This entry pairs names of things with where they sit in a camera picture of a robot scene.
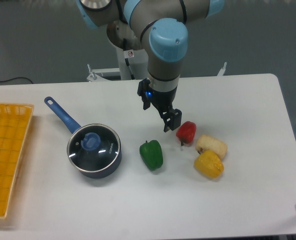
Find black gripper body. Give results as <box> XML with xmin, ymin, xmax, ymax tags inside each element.
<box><xmin>137</xmin><ymin>78</ymin><xmax>177</xmax><ymax>118</ymax></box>

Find red bell pepper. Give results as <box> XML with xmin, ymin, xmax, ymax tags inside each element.
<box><xmin>176</xmin><ymin>121</ymin><xmax>197</xmax><ymax>146</ymax></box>

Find beige bread loaf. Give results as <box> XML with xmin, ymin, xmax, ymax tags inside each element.
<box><xmin>195</xmin><ymin>134</ymin><xmax>228</xmax><ymax>160</ymax></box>

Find yellow bell pepper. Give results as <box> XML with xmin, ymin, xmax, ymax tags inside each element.
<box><xmin>194</xmin><ymin>150</ymin><xmax>224</xmax><ymax>179</ymax></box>

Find glass lid blue knob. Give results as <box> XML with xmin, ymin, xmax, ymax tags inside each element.
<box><xmin>66</xmin><ymin>123</ymin><xmax>121</xmax><ymax>173</ymax></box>

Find blue saucepan with handle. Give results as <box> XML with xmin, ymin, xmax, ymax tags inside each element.
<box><xmin>44</xmin><ymin>96</ymin><xmax>123</xmax><ymax>179</ymax></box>

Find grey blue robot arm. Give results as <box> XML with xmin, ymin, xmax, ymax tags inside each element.
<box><xmin>76</xmin><ymin>0</ymin><xmax>225</xmax><ymax>132</ymax></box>

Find green bell pepper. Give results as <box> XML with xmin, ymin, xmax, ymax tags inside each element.
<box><xmin>139</xmin><ymin>139</ymin><xmax>164</xmax><ymax>171</ymax></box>

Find yellow wicker basket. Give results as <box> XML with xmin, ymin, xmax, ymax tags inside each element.
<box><xmin>0</xmin><ymin>102</ymin><xmax>34</xmax><ymax>219</ymax></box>

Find white bracket behind table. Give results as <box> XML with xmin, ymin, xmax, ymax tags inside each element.
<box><xmin>217</xmin><ymin>61</ymin><xmax>227</xmax><ymax>77</ymax></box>

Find black floor cable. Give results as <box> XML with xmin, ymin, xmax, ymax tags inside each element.
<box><xmin>0</xmin><ymin>76</ymin><xmax>34</xmax><ymax>84</ymax></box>

